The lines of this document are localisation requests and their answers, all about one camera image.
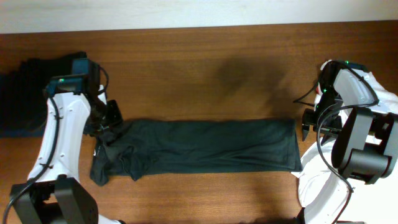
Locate dark green Nike t-shirt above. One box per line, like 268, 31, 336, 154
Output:
90, 119, 302, 186

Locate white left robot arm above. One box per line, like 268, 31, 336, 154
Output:
2, 58, 123, 224

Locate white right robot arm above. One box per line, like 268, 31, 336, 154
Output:
295, 60, 397, 223

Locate white t-shirt pile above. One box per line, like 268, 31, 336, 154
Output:
290, 59, 398, 224

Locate folded dark navy garment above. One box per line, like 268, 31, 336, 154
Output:
1, 52, 87, 138

